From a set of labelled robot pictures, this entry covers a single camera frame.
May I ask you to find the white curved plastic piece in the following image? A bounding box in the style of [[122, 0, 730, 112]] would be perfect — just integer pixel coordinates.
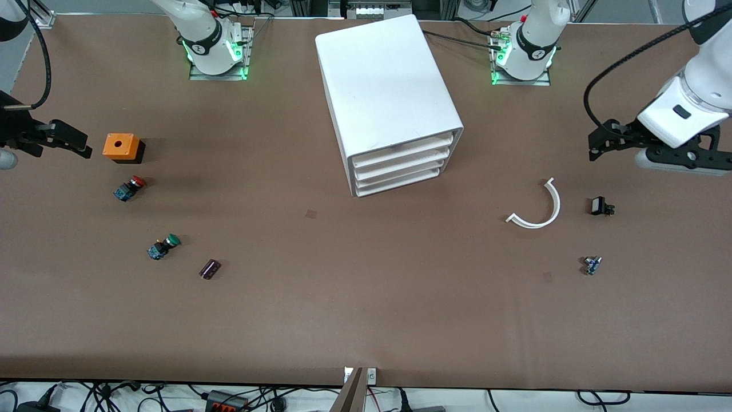
[[506, 177, 562, 229]]

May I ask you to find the red push button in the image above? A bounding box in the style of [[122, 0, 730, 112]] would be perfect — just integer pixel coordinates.
[[113, 176, 147, 202]]

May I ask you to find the white plastic drawer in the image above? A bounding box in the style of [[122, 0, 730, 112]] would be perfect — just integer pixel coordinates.
[[355, 160, 446, 187], [351, 136, 456, 168], [353, 148, 451, 177], [356, 169, 441, 197]]

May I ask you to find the black orange power strip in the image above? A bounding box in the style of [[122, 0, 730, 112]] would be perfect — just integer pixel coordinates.
[[206, 390, 250, 412]]

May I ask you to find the white metal bracket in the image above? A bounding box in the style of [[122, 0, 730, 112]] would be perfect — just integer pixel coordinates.
[[343, 367, 378, 385]]

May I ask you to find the black looped cable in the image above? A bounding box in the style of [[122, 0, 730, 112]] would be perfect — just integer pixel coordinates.
[[576, 390, 631, 407]]

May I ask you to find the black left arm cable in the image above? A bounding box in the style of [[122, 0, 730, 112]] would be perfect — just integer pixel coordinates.
[[583, 11, 732, 138]]

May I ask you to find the white socket strip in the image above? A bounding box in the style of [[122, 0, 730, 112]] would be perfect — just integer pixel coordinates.
[[342, 0, 414, 21]]

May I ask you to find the white drawer cabinet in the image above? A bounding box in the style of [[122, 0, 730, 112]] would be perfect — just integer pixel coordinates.
[[315, 14, 464, 198]]

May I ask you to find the orange button box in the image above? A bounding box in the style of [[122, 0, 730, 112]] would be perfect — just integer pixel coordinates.
[[102, 133, 146, 165]]

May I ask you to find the green push button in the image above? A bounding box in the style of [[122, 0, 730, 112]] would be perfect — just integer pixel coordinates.
[[147, 233, 181, 261]]

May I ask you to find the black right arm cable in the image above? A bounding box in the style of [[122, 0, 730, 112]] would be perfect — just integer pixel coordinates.
[[10, 0, 53, 110]]

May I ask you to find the brown wooden post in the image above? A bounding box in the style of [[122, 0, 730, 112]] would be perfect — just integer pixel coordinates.
[[329, 367, 367, 412]]

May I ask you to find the black left camera bracket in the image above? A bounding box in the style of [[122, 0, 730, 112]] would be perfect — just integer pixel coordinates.
[[643, 123, 722, 171]]

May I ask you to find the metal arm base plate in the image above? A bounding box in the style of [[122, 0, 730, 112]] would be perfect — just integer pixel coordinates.
[[490, 29, 552, 87], [188, 25, 254, 81]]

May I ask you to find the black cable on table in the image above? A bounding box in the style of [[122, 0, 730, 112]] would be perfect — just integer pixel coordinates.
[[423, 30, 507, 53]]

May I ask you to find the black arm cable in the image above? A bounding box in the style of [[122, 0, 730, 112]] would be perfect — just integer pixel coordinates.
[[583, 11, 732, 138], [10, 0, 53, 110]]

